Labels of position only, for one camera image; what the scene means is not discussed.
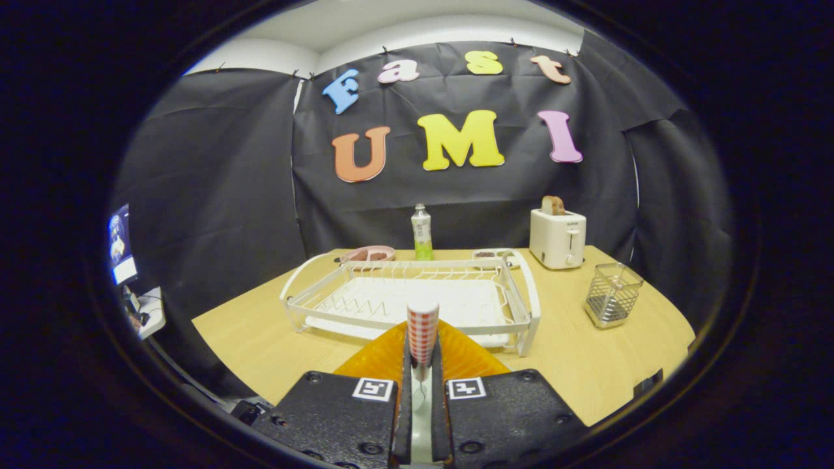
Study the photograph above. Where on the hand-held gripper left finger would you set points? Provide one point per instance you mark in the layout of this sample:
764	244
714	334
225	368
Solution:
332	417

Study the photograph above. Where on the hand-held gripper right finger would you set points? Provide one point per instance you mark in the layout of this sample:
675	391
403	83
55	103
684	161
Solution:
508	417

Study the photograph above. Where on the pink plate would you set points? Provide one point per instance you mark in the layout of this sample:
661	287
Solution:
368	248

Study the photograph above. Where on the white drip tray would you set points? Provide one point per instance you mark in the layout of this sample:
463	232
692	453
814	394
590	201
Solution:
391	303

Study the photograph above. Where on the brown meat piece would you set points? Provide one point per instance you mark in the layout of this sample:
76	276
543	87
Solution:
379	256
358	256

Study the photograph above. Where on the white divided grain tray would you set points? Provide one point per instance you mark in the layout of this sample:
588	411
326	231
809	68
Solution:
485	254

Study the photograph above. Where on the white toaster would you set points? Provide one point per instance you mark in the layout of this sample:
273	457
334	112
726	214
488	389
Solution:
554	241

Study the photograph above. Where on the clear bottle with green liquid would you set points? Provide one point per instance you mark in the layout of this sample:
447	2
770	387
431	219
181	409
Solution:
422	234

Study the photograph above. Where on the white side table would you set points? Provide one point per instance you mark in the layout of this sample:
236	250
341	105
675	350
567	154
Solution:
153	312

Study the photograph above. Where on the brown bread slice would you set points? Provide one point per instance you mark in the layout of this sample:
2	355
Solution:
554	206

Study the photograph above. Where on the black backdrop cloth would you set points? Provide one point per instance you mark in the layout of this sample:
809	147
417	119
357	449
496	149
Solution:
495	195

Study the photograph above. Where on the computer monitor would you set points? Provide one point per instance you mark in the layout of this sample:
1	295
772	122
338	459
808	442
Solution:
122	244

